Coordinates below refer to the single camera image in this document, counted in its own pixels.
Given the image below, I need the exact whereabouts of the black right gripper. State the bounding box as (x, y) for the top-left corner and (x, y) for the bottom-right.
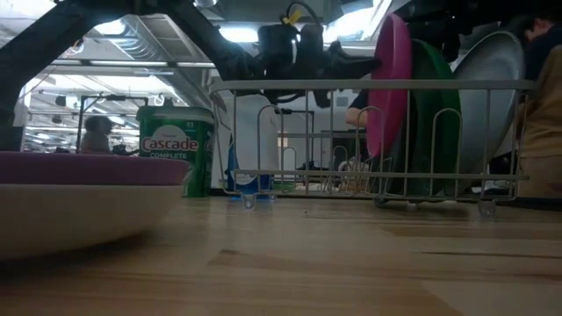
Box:
(397, 0), (528, 62)

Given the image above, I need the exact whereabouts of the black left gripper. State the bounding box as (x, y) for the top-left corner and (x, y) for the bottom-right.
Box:
(257, 24), (382, 106)

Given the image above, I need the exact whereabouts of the white wire dish rack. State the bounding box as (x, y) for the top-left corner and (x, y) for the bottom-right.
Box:
(209, 78), (537, 219)

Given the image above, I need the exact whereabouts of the pink plate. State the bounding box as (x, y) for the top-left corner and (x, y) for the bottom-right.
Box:
(366, 12), (414, 159)

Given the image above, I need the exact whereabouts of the green plate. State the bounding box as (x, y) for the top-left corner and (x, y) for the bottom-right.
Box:
(394, 38), (462, 197)

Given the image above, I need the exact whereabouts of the light grey plate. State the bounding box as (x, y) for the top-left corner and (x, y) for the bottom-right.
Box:
(447, 29), (527, 194)

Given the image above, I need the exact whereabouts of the person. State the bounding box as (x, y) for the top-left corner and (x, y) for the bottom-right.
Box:
(80, 115), (114, 154)
(517, 12), (562, 198)
(344, 90), (374, 129)

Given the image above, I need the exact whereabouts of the grey cup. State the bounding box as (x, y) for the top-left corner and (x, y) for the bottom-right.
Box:
(340, 158), (374, 176)

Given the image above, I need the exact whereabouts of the blue dish soap bottle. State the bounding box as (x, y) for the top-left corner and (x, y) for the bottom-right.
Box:
(227, 140), (276, 202)

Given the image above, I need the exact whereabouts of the green Cascade detergent tub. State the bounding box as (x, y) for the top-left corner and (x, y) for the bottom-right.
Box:
(135, 104), (216, 198)

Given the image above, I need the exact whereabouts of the purple plate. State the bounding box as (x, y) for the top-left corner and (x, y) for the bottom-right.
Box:
(0, 151), (191, 186)

